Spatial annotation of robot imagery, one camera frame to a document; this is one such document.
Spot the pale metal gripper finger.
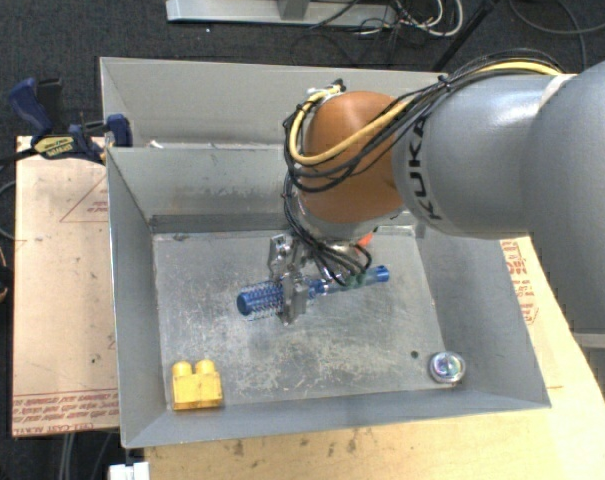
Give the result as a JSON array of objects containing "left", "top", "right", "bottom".
[
  {"left": 280, "top": 275, "right": 309, "bottom": 326},
  {"left": 266, "top": 234, "right": 294, "bottom": 289}
]

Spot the blue round hair brush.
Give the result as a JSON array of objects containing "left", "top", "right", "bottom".
[{"left": 235, "top": 264, "right": 391, "bottom": 322}]

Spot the grey metal bin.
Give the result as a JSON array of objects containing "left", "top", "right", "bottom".
[{"left": 99, "top": 56, "right": 552, "bottom": 450}]

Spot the yellow toy brick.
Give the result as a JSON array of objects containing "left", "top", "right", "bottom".
[{"left": 170, "top": 358, "right": 225, "bottom": 412}]

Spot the shiny round glass thing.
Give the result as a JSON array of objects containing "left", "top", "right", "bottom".
[{"left": 428, "top": 351, "right": 467, "bottom": 385}]

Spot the brown cardboard board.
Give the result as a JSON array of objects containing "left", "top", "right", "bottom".
[{"left": 11, "top": 135, "right": 583, "bottom": 439}]

